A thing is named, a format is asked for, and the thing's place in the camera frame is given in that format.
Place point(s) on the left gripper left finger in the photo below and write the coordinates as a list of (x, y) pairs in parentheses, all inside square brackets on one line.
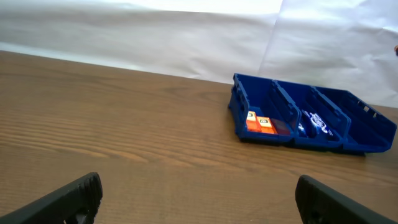
[(68, 202)]

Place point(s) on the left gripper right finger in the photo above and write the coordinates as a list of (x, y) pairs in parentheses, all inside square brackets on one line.
[(329, 208)]

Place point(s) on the orange candy box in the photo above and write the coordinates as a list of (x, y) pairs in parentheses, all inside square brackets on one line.
[(266, 126), (252, 124)]

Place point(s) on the blue candy pack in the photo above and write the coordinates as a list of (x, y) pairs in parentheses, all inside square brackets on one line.
[(317, 123)]

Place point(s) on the blue tray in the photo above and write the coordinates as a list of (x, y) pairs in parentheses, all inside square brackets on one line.
[(261, 93)]

